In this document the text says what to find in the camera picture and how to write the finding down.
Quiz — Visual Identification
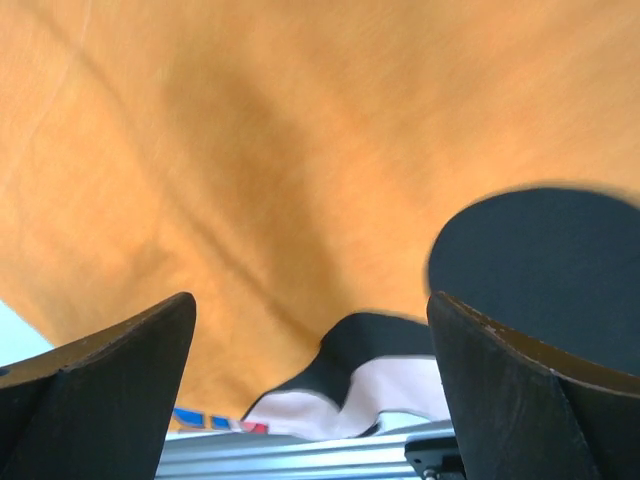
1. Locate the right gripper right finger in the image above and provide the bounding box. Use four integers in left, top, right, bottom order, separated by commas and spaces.
427, 293, 639, 479

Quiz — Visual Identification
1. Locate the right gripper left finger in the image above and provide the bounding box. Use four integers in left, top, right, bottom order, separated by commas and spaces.
1, 292, 196, 479

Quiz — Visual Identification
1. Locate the orange cartoon mouse placemat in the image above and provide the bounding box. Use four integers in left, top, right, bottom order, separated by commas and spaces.
1, 1, 639, 439

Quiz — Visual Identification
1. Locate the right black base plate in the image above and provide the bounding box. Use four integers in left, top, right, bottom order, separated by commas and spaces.
404, 437, 466, 480

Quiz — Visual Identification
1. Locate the aluminium mounting rail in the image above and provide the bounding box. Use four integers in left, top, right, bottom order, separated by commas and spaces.
155, 421, 455, 480

